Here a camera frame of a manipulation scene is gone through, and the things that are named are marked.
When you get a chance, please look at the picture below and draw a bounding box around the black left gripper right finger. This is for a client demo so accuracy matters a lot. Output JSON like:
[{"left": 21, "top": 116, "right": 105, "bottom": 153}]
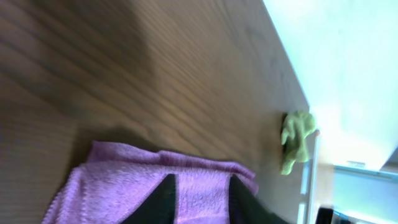
[{"left": 229, "top": 174, "right": 289, "bottom": 224}]

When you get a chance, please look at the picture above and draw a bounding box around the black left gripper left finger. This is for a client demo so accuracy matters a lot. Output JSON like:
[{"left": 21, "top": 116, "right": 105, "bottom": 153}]
[{"left": 121, "top": 174, "right": 177, "bottom": 224}]

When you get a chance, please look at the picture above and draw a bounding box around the purple microfiber cloth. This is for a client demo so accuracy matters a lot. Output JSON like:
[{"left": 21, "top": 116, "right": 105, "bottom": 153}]
[{"left": 43, "top": 141, "right": 259, "bottom": 223}]

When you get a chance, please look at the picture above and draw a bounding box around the crumpled green cloth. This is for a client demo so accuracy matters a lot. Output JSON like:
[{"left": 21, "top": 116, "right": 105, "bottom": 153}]
[{"left": 280, "top": 111, "right": 317, "bottom": 175}]

